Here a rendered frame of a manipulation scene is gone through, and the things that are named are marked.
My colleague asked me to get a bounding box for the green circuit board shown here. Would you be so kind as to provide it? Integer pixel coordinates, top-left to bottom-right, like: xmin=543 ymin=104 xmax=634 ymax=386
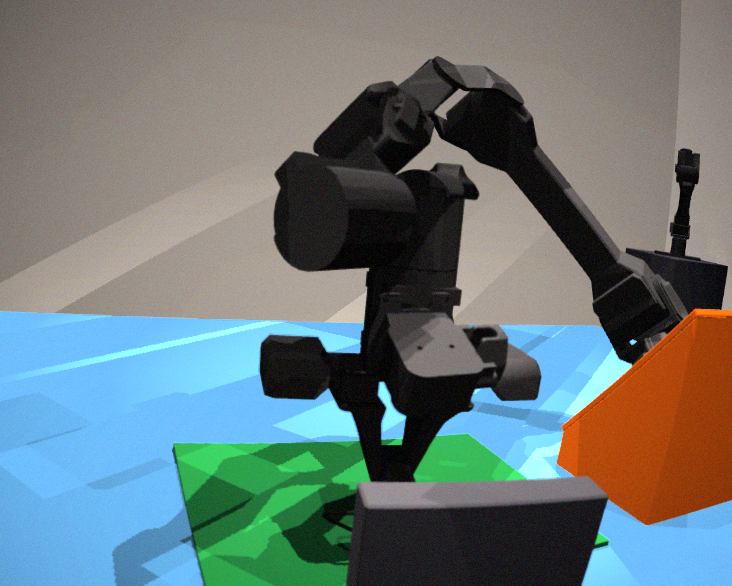
xmin=173 ymin=433 xmax=527 ymax=586

